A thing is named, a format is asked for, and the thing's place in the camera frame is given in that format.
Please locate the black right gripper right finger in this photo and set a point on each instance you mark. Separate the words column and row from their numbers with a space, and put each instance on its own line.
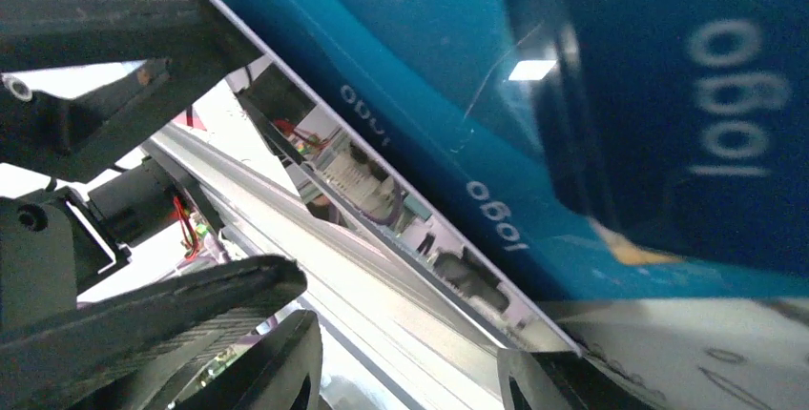
column 558, row 381

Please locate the blue card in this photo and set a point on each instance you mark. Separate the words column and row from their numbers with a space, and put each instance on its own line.
column 635, row 169

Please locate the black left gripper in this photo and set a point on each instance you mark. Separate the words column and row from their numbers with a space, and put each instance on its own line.
column 84, row 83

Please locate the floral patterned table mat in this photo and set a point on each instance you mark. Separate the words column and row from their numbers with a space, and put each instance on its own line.
column 695, row 356

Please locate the aluminium rail frame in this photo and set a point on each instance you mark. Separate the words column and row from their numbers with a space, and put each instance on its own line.
column 419, row 343

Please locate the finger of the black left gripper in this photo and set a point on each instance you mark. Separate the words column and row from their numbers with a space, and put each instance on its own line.
column 59, row 360

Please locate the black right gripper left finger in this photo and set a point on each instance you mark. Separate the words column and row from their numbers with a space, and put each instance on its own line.
column 280, row 372

